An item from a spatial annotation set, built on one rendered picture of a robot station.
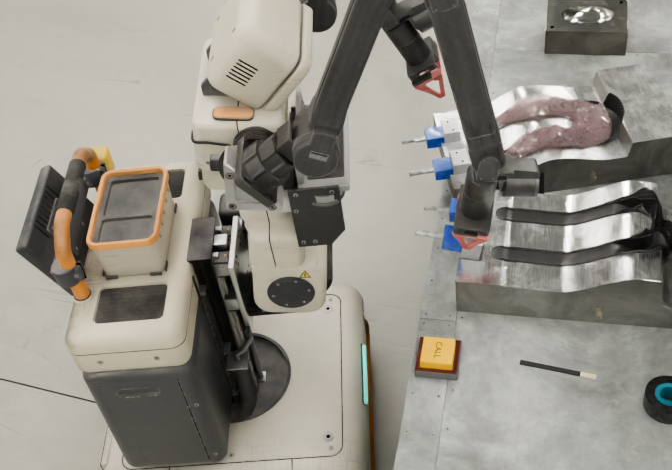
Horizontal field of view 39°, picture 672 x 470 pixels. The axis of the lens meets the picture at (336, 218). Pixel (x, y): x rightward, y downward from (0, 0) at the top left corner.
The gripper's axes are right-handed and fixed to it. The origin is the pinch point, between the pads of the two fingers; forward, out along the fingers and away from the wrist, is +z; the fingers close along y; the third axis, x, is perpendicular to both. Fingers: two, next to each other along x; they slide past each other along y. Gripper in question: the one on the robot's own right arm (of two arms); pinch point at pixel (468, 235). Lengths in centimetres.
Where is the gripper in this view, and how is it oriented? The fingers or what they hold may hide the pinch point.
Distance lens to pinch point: 185.2
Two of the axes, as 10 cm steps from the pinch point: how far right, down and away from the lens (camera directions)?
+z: -0.2, 5.8, 8.2
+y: 1.9, -8.0, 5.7
